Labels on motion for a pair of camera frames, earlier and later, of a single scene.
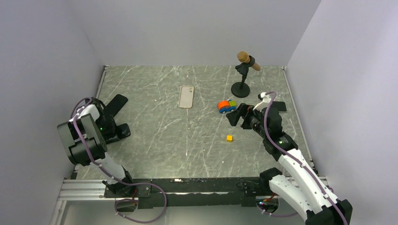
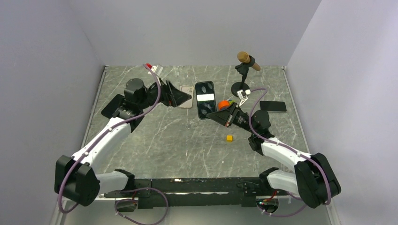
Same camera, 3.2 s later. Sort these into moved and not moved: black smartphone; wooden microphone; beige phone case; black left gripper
Moved: black left gripper
Not moved: black smartphone; beige phone case; wooden microphone
